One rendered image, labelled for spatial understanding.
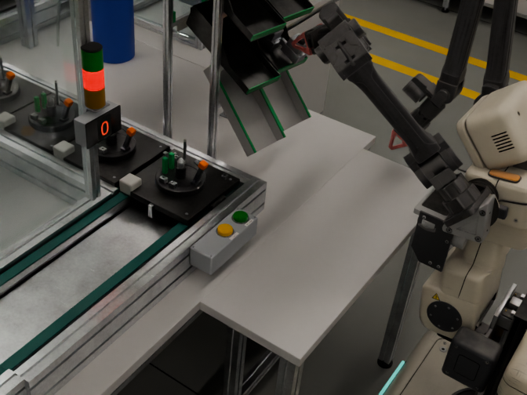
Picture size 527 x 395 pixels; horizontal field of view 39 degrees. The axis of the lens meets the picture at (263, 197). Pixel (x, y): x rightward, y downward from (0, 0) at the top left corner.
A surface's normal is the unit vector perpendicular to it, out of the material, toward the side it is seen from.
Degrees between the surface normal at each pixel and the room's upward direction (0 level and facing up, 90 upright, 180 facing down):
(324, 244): 0
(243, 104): 45
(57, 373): 90
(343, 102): 0
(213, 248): 0
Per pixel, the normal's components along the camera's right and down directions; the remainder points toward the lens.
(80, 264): 0.08, -0.79
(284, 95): 0.57, -0.23
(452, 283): -0.56, 0.47
